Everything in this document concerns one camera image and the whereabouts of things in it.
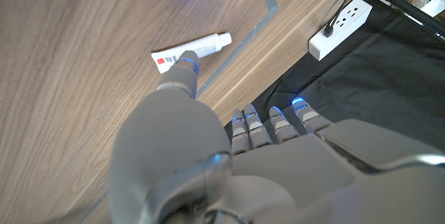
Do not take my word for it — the black backdrop cloth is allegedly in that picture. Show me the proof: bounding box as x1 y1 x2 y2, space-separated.
224 0 445 152

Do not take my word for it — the white power strip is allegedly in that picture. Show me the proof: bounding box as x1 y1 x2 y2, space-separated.
308 0 373 62

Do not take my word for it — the white toothpaste tube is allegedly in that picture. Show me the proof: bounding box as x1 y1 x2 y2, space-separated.
151 32 233 74

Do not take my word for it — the black backdrop stand pole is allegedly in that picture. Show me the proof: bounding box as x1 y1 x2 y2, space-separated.
363 0 445 39

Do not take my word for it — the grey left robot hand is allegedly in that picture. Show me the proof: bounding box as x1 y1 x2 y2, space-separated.
109 50 445 224

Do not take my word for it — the black power cord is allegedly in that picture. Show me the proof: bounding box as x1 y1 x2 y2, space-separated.
323 0 369 38

